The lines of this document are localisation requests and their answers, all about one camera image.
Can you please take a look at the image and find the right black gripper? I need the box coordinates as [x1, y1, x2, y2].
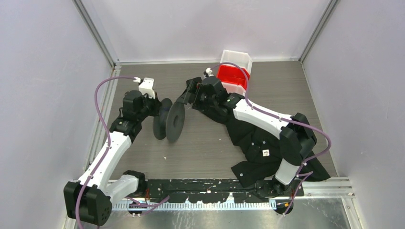
[177, 80, 217, 113]

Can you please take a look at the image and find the dark grey cable spool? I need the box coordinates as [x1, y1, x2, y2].
[153, 98, 185, 143]

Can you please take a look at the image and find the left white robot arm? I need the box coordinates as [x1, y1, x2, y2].
[64, 90, 172, 227]

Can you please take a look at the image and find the clear near bin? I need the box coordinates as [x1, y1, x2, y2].
[222, 82, 246, 95]

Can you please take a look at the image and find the clear bin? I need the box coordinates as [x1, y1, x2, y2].
[220, 50, 253, 73]
[222, 82, 246, 95]

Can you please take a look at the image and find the red middle bin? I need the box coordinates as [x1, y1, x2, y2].
[216, 64, 250, 89]

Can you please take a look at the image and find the clear far bin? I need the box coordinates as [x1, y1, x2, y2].
[220, 50, 253, 73]

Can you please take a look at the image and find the black shirt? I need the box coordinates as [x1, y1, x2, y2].
[186, 79, 331, 188]

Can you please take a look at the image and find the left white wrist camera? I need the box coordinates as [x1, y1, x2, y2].
[133, 77, 156, 99]

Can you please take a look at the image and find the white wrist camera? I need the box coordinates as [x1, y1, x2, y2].
[133, 77, 156, 99]
[203, 68, 214, 78]

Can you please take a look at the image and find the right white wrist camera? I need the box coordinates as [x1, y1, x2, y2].
[203, 68, 214, 78]

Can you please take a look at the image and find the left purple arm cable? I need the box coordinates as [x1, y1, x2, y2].
[74, 75, 170, 229]

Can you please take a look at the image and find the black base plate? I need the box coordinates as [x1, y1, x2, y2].
[128, 179, 299, 204]

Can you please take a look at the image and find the slotted cable duct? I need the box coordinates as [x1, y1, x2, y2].
[112, 200, 277, 211]

